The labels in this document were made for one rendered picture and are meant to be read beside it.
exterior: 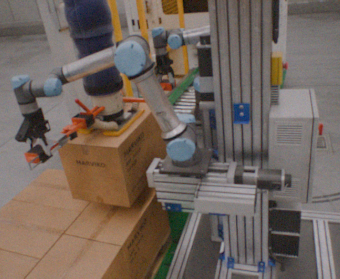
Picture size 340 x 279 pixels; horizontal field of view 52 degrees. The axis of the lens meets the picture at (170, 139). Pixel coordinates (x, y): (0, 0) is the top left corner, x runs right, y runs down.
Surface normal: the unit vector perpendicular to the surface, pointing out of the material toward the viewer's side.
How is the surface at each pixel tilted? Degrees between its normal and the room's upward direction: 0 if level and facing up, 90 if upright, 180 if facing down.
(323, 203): 0
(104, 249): 0
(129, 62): 83
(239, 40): 90
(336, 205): 0
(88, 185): 90
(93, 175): 90
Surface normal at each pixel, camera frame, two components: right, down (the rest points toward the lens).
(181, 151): -0.04, 0.58
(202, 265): -0.12, -0.88
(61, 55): -0.35, 0.48
